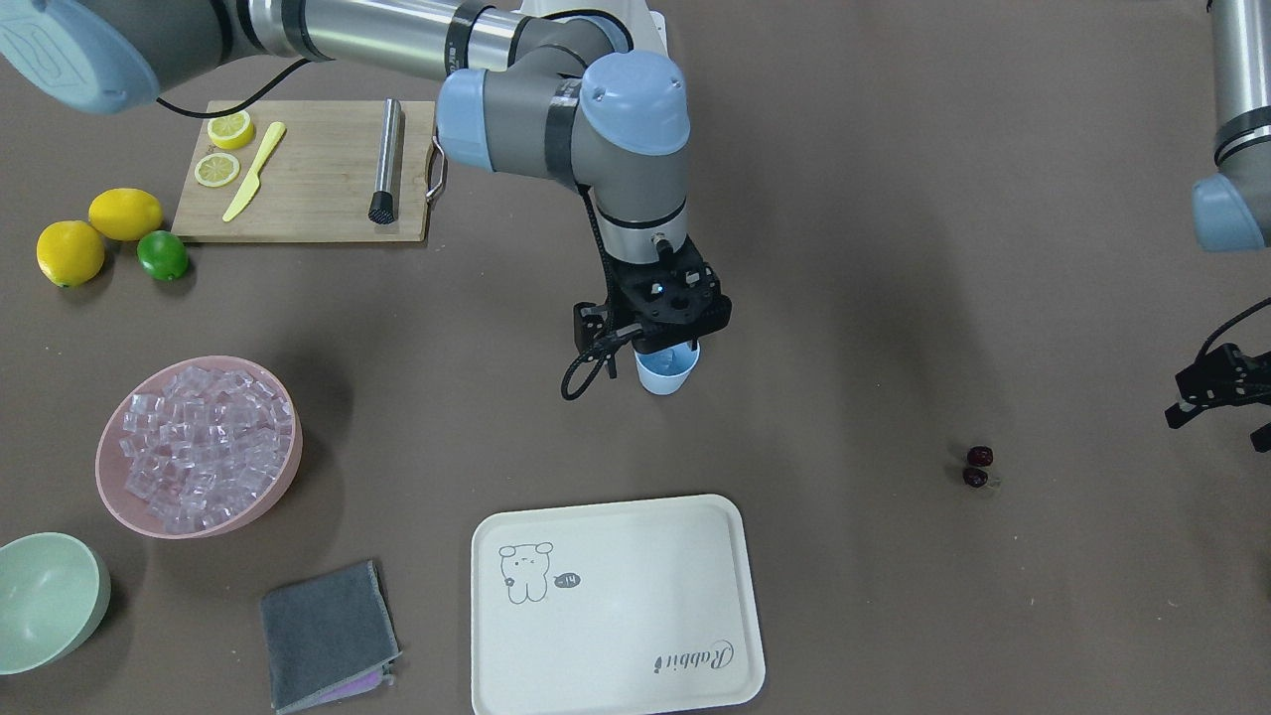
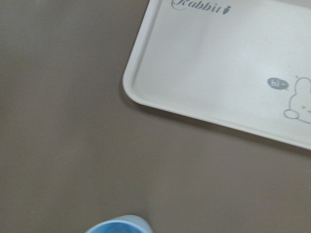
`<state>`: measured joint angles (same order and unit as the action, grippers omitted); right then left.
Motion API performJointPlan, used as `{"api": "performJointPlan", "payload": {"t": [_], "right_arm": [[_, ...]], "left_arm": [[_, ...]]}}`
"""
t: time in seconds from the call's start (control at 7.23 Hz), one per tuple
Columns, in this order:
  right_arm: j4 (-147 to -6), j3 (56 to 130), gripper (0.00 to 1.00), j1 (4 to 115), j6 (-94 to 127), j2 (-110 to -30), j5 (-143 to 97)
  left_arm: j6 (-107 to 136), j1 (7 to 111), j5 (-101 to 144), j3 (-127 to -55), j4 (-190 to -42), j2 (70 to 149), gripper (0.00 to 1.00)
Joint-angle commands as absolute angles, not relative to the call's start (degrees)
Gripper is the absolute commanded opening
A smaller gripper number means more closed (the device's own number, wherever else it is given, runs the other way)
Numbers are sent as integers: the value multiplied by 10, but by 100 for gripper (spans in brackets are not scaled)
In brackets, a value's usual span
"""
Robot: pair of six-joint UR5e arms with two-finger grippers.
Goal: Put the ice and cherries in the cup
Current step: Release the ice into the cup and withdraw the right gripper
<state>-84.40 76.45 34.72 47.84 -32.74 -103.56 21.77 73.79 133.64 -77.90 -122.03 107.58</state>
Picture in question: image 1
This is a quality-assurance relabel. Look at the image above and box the yellow plastic knife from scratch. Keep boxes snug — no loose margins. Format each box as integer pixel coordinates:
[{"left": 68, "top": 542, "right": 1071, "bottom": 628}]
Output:
[{"left": 221, "top": 121, "right": 287, "bottom": 222}]

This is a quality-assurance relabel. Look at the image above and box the yellow lemon outer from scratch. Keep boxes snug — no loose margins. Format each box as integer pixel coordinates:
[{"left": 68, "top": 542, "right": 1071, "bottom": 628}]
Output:
[{"left": 36, "top": 220, "right": 105, "bottom": 288}]

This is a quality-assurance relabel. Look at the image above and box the yellow lemon near board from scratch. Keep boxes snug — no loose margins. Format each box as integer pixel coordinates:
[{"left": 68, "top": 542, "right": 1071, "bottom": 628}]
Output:
[{"left": 89, "top": 189, "right": 164, "bottom": 241}]

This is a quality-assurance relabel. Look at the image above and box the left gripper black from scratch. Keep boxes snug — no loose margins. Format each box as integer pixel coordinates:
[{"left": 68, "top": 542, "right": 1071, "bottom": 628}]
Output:
[{"left": 1164, "top": 343, "right": 1270, "bottom": 431}]

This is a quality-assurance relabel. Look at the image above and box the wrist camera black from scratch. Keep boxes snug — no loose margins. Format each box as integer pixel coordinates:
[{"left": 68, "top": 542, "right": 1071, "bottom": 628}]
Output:
[{"left": 572, "top": 302, "right": 622, "bottom": 362}]

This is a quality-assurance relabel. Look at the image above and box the lemon slice lower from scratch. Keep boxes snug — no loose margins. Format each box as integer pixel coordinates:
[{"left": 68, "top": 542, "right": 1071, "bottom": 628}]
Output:
[{"left": 192, "top": 151, "right": 241, "bottom": 189}]

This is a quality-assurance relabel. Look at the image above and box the bamboo cutting board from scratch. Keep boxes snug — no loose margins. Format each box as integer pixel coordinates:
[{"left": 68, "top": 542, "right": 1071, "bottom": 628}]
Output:
[{"left": 172, "top": 100, "right": 444, "bottom": 243}]

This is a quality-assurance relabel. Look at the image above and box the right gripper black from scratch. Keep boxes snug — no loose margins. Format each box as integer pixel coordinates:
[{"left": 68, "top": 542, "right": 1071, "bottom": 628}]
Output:
[{"left": 609, "top": 237, "right": 733, "bottom": 354}]

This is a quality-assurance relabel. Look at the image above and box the dark red cherry pair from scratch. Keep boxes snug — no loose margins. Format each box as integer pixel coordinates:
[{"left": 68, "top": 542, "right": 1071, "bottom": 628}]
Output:
[{"left": 962, "top": 444, "right": 1002, "bottom": 491}]

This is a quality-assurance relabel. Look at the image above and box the mint green bowl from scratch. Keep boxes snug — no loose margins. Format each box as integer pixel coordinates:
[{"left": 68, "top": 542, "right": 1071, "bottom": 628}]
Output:
[{"left": 1, "top": 532, "right": 112, "bottom": 676}]

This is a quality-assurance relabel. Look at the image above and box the cream rabbit tray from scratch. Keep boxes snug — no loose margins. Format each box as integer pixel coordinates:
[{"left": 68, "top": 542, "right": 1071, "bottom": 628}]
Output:
[{"left": 472, "top": 494, "right": 766, "bottom": 714}]

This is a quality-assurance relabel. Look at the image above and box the steel muddler black tip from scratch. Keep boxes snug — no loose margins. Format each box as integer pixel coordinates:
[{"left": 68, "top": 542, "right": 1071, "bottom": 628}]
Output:
[{"left": 367, "top": 98, "right": 404, "bottom": 225}]

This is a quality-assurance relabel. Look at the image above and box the grey folded cloth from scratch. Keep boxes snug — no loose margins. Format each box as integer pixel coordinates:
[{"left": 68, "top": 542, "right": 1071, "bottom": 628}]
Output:
[{"left": 259, "top": 560, "right": 400, "bottom": 714}]

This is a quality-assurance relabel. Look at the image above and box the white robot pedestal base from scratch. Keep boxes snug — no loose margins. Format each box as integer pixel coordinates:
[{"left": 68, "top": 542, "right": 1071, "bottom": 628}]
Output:
[{"left": 516, "top": 1, "right": 670, "bottom": 56}]

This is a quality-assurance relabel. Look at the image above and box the green lime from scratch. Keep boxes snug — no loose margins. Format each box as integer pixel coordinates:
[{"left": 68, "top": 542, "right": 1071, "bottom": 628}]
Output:
[{"left": 136, "top": 229, "right": 191, "bottom": 281}]

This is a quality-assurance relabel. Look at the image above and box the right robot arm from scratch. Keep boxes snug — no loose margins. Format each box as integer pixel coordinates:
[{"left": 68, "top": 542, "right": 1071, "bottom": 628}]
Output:
[{"left": 3, "top": 1, "right": 732, "bottom": 357}]

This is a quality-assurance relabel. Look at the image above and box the pink bowl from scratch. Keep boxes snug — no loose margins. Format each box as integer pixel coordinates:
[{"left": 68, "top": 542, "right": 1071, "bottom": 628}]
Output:
[{"left": 95, "top": 356, "right": 304, "bottom": 540}]

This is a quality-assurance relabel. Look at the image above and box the light blue cup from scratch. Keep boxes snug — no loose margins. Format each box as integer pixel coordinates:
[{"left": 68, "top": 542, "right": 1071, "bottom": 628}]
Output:
[{"left": 636, "top": 342, "right": 702, "bottom": 395}]

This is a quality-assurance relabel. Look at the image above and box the lemon half slice upper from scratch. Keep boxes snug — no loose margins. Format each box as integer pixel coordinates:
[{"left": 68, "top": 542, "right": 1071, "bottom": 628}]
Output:
[{"left": 206, "top": 110, "right": 257, "bottom": 151}]

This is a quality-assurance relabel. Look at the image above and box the pile of clear ice cubes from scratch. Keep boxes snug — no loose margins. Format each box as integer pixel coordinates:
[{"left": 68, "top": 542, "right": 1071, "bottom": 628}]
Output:
[{"left": 119, "top": 364, "right": 296, "bottom": 533}]

